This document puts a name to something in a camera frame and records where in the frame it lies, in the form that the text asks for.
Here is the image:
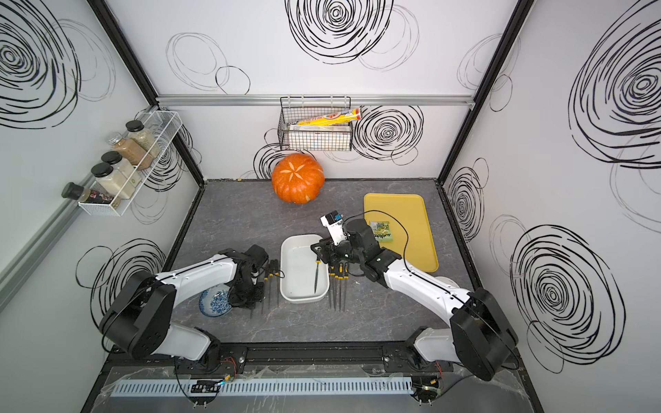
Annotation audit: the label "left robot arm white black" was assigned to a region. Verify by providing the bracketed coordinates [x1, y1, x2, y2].
[98, 245, 269, 361]

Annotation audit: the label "file tool top black-yellow handle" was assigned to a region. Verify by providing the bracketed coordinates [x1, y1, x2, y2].
[328, 264, 336, 310]

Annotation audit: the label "grey slotted cable duct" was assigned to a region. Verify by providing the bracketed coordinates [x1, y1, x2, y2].
[110, 377, 414, 399]

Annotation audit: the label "spice jar black lid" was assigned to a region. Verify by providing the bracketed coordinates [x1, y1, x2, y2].
[101, 151, 139, 186]
[126, 120, 159, 154]

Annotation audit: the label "dark sauce bottle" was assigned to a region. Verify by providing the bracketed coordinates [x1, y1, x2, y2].
[61, 182, 114, 205]

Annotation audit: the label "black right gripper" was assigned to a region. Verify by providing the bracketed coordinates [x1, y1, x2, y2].
[311, 234, 366, 267]

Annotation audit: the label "spice jar brown contents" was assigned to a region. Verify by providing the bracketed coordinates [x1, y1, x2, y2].
[106, 133, 153, 170]

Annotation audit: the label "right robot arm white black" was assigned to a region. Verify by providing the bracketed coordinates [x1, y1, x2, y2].
[311, 212, 518, 381]

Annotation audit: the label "green snack packet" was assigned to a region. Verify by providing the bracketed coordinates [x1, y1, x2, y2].
[369, 221, 394, 243]

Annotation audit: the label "aluminium wall rail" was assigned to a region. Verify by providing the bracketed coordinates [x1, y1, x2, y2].
[1, 198, 84, 313]
[150, 94, 474, 108]

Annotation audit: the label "white plastic storage box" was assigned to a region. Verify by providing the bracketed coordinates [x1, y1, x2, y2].
[280, 234, 329, 304]

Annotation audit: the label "yellow tray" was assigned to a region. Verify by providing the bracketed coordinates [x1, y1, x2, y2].
[363, 193, 439, 274]

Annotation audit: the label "yellow tube package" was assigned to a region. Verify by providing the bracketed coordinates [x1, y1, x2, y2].
[295, 108, 361, 127]

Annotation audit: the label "spice jar white contents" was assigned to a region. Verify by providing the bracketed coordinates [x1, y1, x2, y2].
[91, 162, 135, 200]

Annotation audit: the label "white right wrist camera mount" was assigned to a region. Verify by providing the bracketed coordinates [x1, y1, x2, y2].
[320, 210, 347, 246]

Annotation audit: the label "aluminium wall rail left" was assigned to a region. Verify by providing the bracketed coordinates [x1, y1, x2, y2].
[1, 198, 84, 313]

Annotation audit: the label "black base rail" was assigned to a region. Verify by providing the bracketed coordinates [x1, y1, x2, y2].
[102, 340, 517, 377]

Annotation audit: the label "aluminium wall rail back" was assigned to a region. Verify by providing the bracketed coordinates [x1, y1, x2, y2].
[150, 94, 474, 108]

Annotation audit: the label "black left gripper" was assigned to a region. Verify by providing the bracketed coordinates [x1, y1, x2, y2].
[232, 277, 268, 306]

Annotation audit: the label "clear acrylic spice shelf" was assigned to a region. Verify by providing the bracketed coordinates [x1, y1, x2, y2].
[73, 110, 188, 225]

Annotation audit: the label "black corner frame post left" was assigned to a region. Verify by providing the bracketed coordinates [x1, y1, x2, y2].
[87, 0, 205, 189]

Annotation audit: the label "orange pumpkin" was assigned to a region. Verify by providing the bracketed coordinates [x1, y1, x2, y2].
[271, 153, 325, 205]

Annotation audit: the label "black corner frame post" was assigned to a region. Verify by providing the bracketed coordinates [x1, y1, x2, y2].
[437, 0, 535, 184]
[87, 0, 205, 189]

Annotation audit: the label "black wire wall basket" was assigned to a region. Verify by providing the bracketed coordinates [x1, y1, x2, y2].
[277, 96, 355, 152]

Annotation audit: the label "black corner frame post right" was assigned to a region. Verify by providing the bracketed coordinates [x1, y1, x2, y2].
[437, 0, 535, 184]

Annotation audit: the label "blue patterned bowl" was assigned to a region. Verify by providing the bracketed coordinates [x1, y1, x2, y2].
[199, 284, 232, 318]

